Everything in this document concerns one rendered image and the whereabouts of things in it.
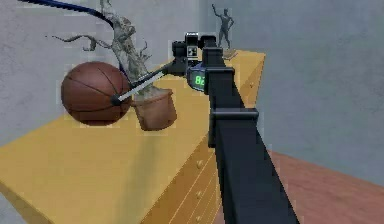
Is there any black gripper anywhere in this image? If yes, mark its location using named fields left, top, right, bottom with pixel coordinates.
left=110, top=40, right=189, bottom=107

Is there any brown basketball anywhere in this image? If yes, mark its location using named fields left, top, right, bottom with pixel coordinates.
left=60, top=61, right=133, bottom=127

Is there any yellow wooden chest of drawers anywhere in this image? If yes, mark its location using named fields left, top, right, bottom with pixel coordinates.
left=0, top=49, right=267, bottom=224

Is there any bare tree in brown pot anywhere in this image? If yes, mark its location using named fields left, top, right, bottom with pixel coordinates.
left=51, top=0, right=178, bottom=132

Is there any black digital alarm clock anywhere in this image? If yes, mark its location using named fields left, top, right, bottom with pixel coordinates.
left=186, top=63, right=207, bottom=93

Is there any grey human figure statue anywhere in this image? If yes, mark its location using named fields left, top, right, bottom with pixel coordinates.
left=211, top=3, right=238, bottom=60

